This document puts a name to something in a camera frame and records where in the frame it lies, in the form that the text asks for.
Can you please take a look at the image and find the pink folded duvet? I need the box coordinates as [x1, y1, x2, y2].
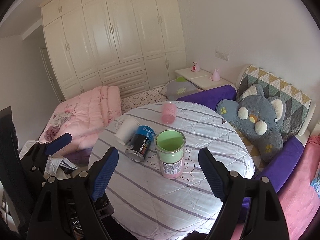
[39, 86, 121, 155]

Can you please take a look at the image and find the white purple striped quilt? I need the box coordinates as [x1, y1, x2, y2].
[89, 102, 255, 239]

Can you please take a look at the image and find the white paper cup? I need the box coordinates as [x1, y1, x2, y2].
[115, 116, 140, 145]

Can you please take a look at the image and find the crumpled clothes pile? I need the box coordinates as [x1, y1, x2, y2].
[44, 112, 74, 142]

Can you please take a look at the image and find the small pink plastic cup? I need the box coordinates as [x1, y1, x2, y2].
[161, 102, 177, 124]

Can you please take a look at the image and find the cream built-in wardrobe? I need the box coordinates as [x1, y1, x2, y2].
[42, 0, 187, 99]

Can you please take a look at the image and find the pink red rabbit figurine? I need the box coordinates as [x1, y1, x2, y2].
[191, 62, 200, 73]

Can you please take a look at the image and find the triangle patterned quilted headboard cover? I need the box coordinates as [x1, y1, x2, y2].
[235, 65, 316, 140]

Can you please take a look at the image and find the grey bear plush pillow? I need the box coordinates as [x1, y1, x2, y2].
[215, 84, 286, 163]

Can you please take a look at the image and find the grey flower cushion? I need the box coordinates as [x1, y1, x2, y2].
[160, 76, 202, 101]

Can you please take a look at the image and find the white wall socket panel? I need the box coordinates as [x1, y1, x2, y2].
[215, 50, 229, 61]

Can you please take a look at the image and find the pink bedspread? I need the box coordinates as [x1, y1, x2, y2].
[232, 134, 320, 240]

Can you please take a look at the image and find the heart patterned bed sheet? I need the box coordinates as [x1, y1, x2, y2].
[121, 87, 168, 114]

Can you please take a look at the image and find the white nightstand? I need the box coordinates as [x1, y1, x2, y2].
[175, 68, 236, 90]

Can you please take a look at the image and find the clear cup pink green paper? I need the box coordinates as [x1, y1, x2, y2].
[155, 129, 185, 179]

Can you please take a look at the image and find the blue black cool towel can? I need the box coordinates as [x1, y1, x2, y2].
[125, 126, 155, 163]

